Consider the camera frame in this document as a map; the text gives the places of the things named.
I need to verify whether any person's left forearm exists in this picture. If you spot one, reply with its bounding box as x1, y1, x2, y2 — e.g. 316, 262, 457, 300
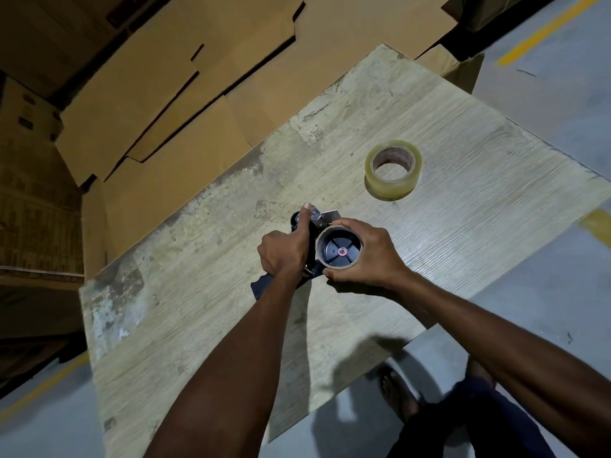
143, 269, 313, 458

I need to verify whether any flattened plain cardboard sheet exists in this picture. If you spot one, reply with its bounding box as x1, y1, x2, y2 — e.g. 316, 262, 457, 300
81, 94, 255, 282

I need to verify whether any clear packing tape roll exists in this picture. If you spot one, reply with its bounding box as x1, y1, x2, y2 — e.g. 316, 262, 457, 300
364, 140, 424, 202

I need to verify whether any person's right hand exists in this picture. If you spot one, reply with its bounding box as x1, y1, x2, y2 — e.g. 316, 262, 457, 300
323, 218, 412, 296

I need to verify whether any person's dark trouser leg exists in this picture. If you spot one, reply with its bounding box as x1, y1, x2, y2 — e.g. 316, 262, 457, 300
386, 376, 558, 458

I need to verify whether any black tape dispenser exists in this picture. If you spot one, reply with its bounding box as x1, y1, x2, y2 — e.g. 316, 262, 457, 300
250, 209, 363, 301

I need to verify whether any person's left foot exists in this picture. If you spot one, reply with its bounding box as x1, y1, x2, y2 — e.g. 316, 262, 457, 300
377, 364, 422, 423

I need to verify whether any brown cardboard tape core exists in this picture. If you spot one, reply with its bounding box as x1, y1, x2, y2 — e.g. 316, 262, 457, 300
314, 225, 364, 272

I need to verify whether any flattened slotted cardboard sheet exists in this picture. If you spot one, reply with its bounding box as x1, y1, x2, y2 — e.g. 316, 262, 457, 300
54, 0, 306, 187

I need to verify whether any flattened wide cardboard sheet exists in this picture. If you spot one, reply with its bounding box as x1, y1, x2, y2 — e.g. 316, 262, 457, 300
224, 0, 460, 149

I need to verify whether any stack of brown cardboard boxes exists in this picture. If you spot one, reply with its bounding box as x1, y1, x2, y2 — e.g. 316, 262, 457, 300
0, 76, 88, 284

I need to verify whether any person's left hand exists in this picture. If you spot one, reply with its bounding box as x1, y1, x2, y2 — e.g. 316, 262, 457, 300
257, 202, 314, 282

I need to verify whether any small folded cardboard piece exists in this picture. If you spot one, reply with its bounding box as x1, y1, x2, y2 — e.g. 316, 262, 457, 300
415, 43, 486, 96

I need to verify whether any person's right forearm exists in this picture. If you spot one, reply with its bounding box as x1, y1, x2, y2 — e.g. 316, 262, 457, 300
389, 272, 611, 458

